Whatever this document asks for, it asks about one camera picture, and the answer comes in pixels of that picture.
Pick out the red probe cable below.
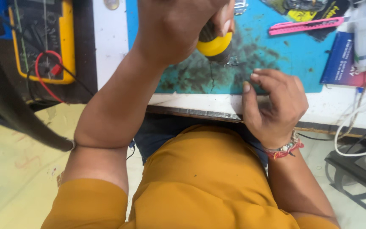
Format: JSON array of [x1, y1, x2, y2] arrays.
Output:
[[35, 50, 67, 103]]

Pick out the black probe cable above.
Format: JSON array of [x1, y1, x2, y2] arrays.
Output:
[[26, 60, 95, 103]]

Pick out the person's left hand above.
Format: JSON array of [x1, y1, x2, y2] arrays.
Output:
[[134, 0, 236, 66]]

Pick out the person's right hand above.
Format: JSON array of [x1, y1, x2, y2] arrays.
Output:
[[241, 68, 309, 150]]

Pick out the small electronic part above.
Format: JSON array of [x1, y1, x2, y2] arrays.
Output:
[[226, 55, 248, 67]]

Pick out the small metal part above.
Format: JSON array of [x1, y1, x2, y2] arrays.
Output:
[[233, 0, 249, 15]]

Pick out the white cable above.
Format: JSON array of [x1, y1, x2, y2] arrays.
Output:
[[334, 90, 366, 157]]

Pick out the yellow black screwdriver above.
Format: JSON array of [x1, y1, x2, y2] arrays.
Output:
[[196, 21, 234, 66]]

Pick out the pink utility knife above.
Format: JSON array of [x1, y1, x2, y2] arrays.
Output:
[[268, 17, 345, 36]]

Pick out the beaded red thread bracelet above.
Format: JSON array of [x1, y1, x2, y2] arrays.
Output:
[[262, 130, 305, 160]]

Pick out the yellow black multimeter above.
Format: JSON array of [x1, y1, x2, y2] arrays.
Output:
[[8, 0, 76, 85]]

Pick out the round metal coin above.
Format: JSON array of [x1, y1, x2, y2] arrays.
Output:
[[103, 0, 120, 11]]

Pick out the black yellow packet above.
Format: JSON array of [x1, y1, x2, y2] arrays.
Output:
[[261, 0, 351, 42]]

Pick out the mustard yellow shirt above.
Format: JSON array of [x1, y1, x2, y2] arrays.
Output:
[[41, 124, 341, 229]]

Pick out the blue red booklet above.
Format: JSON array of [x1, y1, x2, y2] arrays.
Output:
[[320, 31, 366, 89]]

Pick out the blue jeans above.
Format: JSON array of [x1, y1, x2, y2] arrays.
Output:
[[133, 113, 269, 167]]

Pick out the white tube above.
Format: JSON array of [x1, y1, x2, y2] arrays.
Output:
[[352, 0, 366, 70]]

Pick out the black stool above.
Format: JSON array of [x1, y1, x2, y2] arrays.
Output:
[[324, 127, 366, 229]]

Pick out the blue stained work mat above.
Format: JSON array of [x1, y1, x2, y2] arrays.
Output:
[[125, 0, 346, 95]]

